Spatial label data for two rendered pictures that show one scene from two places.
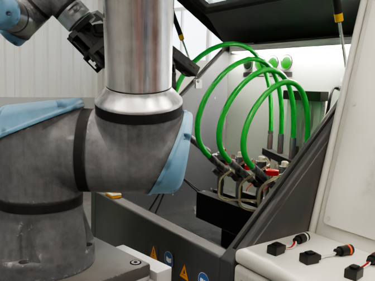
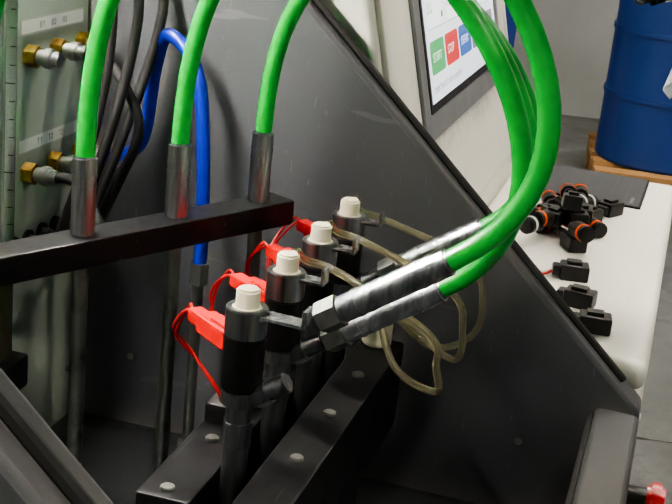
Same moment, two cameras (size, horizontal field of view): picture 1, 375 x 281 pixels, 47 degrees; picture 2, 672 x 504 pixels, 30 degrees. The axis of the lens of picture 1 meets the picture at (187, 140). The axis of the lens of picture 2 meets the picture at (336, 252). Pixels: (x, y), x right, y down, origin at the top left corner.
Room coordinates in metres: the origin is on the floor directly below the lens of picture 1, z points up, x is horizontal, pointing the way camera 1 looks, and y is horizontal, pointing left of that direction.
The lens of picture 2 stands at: (1.68, 0.52, 1.40)
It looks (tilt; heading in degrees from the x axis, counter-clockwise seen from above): 18 degrees down; 231
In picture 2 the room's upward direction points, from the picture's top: 6 degrees clockwise
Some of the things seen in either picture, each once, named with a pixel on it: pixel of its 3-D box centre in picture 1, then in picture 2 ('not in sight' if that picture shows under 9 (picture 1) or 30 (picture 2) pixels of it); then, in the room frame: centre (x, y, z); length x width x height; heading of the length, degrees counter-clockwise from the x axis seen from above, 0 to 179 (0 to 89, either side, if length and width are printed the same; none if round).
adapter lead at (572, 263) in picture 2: (365, 264); (530, 263); (0.72, -0.32, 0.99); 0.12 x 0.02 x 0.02; 135
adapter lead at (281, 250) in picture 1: (289, 242); (546, 313); (0.82, -0.21, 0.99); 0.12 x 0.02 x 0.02; 133
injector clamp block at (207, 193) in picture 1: (246, 228); (281, 490); (1.14, -0.17, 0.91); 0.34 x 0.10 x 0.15; 36
